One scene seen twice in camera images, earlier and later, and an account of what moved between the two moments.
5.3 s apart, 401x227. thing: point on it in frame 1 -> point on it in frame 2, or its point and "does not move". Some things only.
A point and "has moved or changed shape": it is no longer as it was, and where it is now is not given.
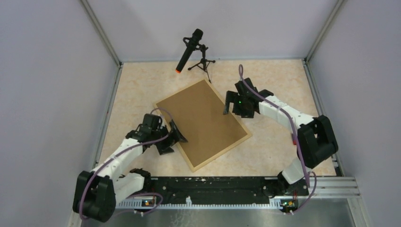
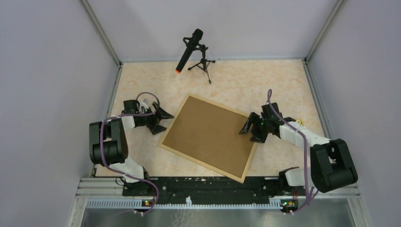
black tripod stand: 204,63 does not move
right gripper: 230,98 -> 252,118
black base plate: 210,188 does not move
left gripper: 177,136 -> 160,114
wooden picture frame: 197,112 -> 224,172
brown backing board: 198,113 has moved or changed shape
